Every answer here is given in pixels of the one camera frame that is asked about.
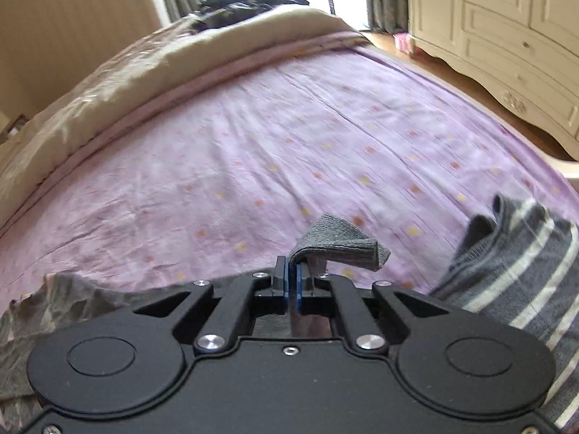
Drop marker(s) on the cream wooden wardrobe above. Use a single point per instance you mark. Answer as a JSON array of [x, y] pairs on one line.
[[506, 31]]

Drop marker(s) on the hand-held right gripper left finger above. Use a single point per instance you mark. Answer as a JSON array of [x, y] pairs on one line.
[[284, 287]]

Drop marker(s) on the dark bedside item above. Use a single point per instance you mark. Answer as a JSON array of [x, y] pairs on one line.
[[11, 126]]

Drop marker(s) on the beige quilt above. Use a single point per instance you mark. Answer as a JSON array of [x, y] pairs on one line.
[[158, 77]]

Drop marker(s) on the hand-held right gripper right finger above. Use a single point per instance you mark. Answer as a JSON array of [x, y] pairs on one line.
[[299, 289]]

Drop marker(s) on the pink box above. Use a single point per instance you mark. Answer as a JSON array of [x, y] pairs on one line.
[[402, 41]]

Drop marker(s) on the purple patterned bed sheet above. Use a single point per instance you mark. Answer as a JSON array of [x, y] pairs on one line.
[[271, 144]]

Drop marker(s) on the grey white striped garment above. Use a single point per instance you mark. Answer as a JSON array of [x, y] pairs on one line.
[[511, 271]]

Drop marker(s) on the dark grey knit garment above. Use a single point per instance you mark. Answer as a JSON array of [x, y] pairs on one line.
[[343, 239]]

